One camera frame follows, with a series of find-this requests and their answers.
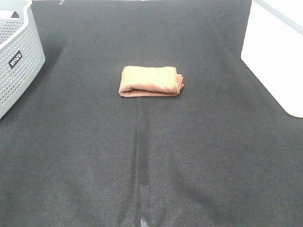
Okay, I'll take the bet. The white plastic storage bin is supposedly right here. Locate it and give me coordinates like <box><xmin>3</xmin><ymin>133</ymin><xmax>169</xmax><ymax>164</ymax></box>
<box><xmin>241</xmin><ymin>0</ymin><xmax>303</xmax><ymax>118</ymax></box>

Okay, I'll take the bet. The brown terry towel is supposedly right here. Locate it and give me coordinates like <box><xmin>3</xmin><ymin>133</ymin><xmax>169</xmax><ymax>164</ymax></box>
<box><xmin>118</xmin><ymin>66</ymin><xmax>184</xmax><ymax>98</ymax></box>

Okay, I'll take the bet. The grey perforated laundry basket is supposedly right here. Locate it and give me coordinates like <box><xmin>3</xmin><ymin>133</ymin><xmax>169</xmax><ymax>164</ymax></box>
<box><xmin>0</xmin><ymin>0</ymin><xmax>45</xmax><ymax>116</ymax></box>

